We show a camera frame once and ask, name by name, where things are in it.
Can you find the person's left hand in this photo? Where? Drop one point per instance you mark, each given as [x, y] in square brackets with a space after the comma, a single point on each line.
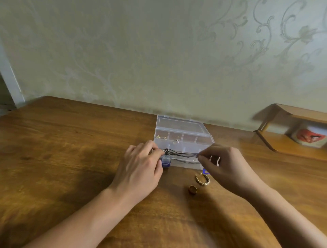
[135, 171]

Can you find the person's right hand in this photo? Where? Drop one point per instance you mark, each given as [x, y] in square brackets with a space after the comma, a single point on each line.
[232, 168]

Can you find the clear plastic organizer box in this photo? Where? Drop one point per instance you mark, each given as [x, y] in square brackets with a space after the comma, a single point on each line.
[184, 130]

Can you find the person's right forearm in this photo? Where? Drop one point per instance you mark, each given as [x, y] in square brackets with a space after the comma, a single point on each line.
[291, 219]

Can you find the person's left forearm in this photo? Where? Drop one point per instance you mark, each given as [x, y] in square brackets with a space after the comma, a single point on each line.
[76, 222]

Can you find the wooden shelf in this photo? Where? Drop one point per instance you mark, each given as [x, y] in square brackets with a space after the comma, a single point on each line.
[286, 142]

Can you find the white printed mug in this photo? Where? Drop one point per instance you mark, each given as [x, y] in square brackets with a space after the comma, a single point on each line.
[309, 135]

